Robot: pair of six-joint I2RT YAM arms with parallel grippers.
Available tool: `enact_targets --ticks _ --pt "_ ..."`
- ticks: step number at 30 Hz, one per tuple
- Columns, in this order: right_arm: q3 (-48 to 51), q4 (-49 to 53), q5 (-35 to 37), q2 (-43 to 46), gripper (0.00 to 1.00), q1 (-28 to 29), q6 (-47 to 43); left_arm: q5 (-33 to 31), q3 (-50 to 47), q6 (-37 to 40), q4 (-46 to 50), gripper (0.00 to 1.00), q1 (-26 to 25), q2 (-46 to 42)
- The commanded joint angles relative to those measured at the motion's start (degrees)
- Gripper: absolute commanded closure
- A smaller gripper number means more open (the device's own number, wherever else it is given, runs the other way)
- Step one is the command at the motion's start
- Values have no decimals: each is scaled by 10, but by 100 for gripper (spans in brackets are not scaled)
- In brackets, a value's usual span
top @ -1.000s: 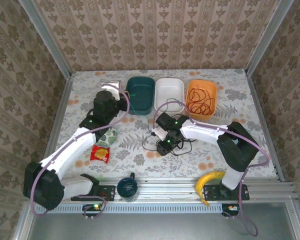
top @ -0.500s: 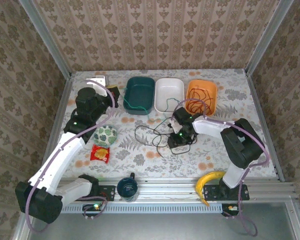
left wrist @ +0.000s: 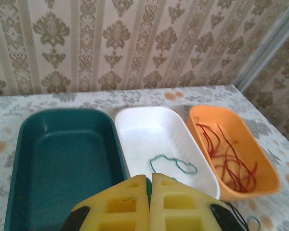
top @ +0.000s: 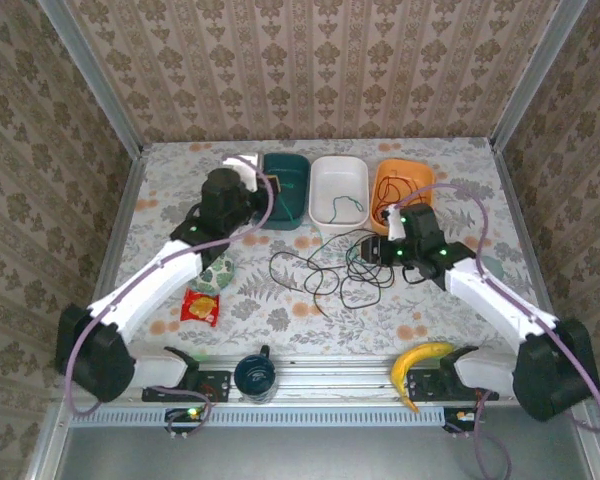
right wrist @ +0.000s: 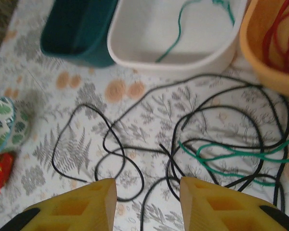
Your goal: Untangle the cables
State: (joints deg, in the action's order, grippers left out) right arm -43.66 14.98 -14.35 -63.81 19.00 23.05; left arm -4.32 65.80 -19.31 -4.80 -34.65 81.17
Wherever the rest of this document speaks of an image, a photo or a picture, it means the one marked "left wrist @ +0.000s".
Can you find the floral tablecloth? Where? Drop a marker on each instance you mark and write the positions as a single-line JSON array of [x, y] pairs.
[[147, 96]]

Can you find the teal plastic tray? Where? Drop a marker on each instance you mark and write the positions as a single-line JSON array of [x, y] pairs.
[[62, 163]]

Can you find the white plastic tray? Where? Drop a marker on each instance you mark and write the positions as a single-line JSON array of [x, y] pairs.
[[154, 134]]

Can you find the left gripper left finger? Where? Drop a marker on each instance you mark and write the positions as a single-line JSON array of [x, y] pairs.
[[120, 207]]

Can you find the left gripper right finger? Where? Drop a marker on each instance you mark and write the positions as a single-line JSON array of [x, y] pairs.
[[183, 207]]

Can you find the aluminium corner post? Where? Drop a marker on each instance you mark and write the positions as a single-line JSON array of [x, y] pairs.
[[262, 48]]

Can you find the orange plastic tray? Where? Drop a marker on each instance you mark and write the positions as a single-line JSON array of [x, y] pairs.
[[250, 144]]

